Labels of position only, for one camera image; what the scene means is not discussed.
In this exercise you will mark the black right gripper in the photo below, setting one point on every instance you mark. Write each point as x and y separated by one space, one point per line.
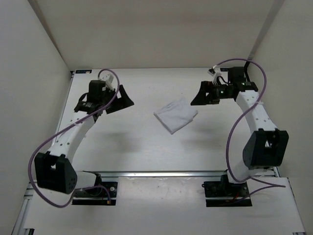
201 99

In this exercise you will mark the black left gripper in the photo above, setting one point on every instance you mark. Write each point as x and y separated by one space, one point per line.
123 102

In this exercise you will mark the white fabric skirt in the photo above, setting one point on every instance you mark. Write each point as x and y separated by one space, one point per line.
176 115

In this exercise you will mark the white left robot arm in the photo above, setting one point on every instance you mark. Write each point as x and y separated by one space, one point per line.
54 170

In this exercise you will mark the blue left corner label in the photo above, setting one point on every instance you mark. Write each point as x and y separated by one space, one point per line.
83 71

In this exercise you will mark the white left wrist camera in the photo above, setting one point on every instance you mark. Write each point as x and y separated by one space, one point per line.
108 79

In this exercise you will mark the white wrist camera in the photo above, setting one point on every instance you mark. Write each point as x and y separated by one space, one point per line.
215 74
108 79

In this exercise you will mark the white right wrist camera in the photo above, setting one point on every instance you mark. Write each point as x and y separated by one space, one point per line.
215 74

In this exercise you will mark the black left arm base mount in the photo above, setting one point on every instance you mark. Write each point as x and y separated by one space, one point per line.
104 195

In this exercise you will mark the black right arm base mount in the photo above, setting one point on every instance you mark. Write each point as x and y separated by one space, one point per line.
222 193

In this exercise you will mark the aluminium left front frame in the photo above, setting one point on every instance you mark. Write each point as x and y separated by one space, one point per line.
20 227

